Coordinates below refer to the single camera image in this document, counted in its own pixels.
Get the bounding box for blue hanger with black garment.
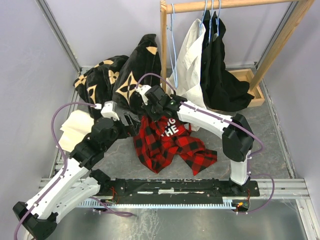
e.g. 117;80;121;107
215;0;222;38

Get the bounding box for white slotted cable duct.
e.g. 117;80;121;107
79;194;249;210

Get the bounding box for black beige patterned blanket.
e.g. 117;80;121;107
73;33;162;117

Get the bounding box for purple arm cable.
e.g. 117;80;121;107
136;72;177;96
13;101;101;240

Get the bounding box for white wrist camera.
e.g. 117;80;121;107
135;85;152;106
94;100;120;121

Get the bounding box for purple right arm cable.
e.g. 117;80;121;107
136;72;177;96

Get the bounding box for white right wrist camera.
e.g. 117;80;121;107
135;85;152;106

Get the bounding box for wooden clothes rack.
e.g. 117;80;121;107
159;0;314;107

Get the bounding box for white hanging shirt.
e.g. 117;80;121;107
176;19;206;109

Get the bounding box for blue hanger with white shirt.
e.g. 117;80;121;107
199;0;213;31

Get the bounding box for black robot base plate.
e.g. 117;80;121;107
97;178;260;200

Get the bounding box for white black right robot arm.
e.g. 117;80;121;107
136;85;254;196

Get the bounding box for folded white cloth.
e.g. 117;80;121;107
58;109;94;153

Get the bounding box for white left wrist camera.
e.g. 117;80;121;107
94;100;120;121

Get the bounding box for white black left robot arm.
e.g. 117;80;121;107
13;113;141;240

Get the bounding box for red black plaid shirt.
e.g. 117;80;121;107
133;115;218;176

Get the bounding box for light blue hanger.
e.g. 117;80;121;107
167;3;178;89

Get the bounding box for black hanging garment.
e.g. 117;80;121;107
200;10;254;112

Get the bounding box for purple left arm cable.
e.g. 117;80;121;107
13;101;101;240

